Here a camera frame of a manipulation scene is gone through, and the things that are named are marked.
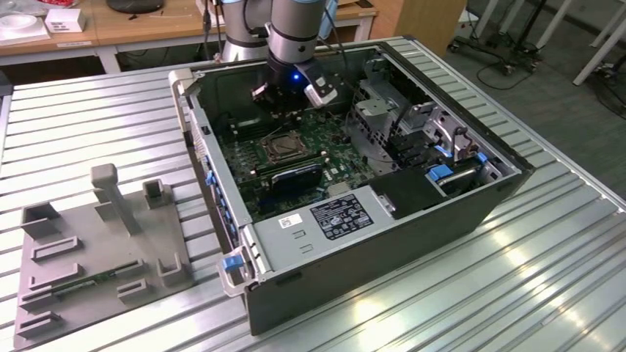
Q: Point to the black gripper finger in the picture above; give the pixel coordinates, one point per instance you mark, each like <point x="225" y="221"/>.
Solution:
<point x="259" y="93"/>

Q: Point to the metal locking lever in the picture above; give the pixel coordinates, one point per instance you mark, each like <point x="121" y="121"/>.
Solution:
<point x="275" y="132"/>

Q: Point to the silver CPU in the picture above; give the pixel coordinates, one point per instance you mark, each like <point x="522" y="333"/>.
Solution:
<point x="284" y="144"/>

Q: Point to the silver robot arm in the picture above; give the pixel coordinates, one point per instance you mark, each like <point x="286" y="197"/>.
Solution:
<point x="294" y="40"/>

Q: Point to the CPU socket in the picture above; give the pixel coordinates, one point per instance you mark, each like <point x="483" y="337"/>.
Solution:
<point x="279" y="160"/>

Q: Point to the grey metal drive cage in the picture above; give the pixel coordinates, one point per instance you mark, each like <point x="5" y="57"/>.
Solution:
<point x="371" y="110"/>

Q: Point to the green motherboard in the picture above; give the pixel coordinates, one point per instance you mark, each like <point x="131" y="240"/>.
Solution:
<point x="342" y="165"/>

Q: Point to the black expansion card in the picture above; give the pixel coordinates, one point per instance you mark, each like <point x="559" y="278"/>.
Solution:
<point x="294" y="181"/>

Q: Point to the wooden desk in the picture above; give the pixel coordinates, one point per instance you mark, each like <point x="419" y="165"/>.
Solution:
<point x="147" y="25"/>

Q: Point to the wooden cabinet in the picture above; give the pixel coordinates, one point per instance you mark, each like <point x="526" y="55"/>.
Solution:
<point x="430" y="22"/>

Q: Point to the black round object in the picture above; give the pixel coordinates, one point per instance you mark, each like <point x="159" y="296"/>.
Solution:
<point x="133" y="5"/>

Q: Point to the black plastic shroud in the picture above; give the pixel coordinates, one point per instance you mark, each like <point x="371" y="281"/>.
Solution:
<point x="400" y="194"/>

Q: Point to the silver power supply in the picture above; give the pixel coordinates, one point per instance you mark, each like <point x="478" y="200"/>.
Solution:
<point x="288" y="249"/>

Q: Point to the white cardboard box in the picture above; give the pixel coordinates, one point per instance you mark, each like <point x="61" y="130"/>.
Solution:
<point x="65" y="20"/>

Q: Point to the blue case latch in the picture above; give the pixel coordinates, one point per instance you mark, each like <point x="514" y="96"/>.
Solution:
<point x="232" y="264"/>

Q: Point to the red packet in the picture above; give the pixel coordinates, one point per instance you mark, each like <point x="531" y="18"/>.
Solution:
<point x="59" y="3"/>

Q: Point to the grey parts rack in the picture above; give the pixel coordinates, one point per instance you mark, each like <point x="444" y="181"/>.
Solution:
<point x="97" y="238"/>

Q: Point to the white bowl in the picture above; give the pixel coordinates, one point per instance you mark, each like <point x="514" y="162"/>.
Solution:
<point x="19" y="25"/>

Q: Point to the open PC case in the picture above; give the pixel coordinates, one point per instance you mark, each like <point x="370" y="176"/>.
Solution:
<point x="367" y="271"/>

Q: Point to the black rolling stand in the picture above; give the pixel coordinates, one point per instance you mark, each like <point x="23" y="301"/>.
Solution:
<point x="531" y="22"/>

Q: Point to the green RAM stick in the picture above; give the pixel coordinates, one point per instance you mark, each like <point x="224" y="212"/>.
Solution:
<point x="104" y="276"/>

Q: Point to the white table leg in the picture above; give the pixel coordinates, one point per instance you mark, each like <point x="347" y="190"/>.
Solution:
<point x="601" y="55"/>

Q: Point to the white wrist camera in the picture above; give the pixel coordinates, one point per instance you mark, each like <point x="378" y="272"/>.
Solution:
<point x="320" y="93"/>

